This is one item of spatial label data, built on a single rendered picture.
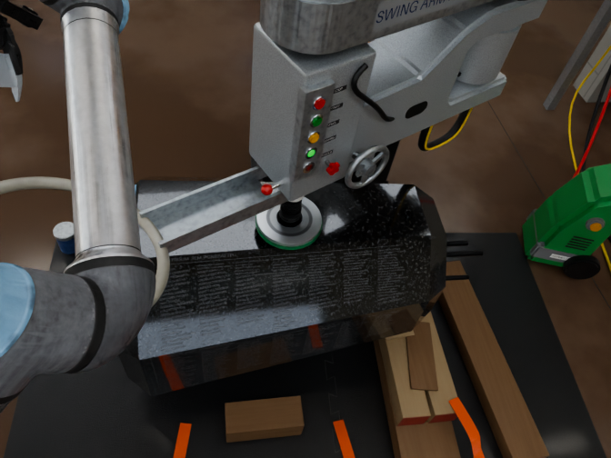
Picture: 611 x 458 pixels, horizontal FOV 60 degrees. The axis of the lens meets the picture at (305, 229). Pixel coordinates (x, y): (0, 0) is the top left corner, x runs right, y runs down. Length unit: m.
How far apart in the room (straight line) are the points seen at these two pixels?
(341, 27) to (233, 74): 2.57
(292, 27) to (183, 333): 1.04
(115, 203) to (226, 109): 2.67
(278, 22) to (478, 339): 1.83
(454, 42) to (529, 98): 2.64
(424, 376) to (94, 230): 1.72
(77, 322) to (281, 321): 1.19
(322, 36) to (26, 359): 0.80
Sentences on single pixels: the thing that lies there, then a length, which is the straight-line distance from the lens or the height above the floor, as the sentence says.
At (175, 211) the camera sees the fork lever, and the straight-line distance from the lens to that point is 1.47.
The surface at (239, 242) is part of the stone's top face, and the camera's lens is 1.72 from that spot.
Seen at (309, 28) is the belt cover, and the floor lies 1.61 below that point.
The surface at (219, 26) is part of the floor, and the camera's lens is 4.13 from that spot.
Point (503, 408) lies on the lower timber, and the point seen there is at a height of 0.09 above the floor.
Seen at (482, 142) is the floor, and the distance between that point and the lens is 3.59.
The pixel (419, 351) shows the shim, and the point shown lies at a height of 0.22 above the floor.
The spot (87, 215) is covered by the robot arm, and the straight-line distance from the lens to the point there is 0.76.
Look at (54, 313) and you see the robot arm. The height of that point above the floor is 1.67.
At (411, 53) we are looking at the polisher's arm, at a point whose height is 1.40.
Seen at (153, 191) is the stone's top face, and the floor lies 0.80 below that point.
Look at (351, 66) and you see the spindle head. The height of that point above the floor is 1.51.
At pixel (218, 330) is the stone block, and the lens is 1.76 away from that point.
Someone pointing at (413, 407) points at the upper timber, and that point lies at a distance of 2.21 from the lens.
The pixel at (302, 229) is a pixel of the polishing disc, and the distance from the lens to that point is 1.69.
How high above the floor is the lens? 2.20
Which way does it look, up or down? 52 degrees down
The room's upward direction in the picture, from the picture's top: 10 degrees clockwise
